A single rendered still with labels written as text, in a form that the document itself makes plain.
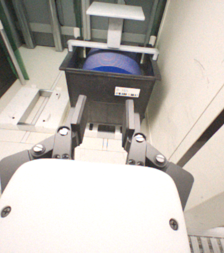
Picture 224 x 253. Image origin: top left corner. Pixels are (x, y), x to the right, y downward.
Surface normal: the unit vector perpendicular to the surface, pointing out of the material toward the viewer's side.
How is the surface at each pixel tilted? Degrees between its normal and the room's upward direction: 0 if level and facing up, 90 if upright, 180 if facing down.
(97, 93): 90
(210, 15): 90
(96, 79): 90
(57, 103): 0
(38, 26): 90
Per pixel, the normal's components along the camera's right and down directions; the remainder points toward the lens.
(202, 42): -0.99, -0.10
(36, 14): -0.06, 0.75
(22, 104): 0.07, -0.66
